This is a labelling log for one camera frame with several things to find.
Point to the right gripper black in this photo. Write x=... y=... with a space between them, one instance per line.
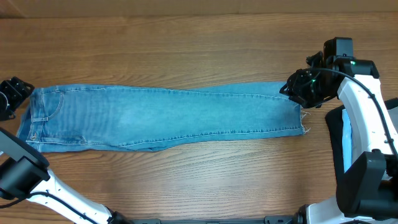
x=293 y=88

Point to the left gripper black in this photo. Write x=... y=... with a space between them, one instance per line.
x=18 y=92

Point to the blue denim jeans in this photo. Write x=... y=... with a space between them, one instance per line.
x=134 y=118

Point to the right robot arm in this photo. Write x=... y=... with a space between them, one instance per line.
x=367 y=190

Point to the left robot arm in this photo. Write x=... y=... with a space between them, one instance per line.
x=46 y=183

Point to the black folded garment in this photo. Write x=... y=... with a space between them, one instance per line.
x=334 y=122

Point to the light blue folded garment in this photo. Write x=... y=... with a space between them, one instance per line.
x=346 y=141

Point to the grey folded garment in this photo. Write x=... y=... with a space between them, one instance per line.
x=393 y=113

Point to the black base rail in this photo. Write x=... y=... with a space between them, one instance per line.
x=275 y=219

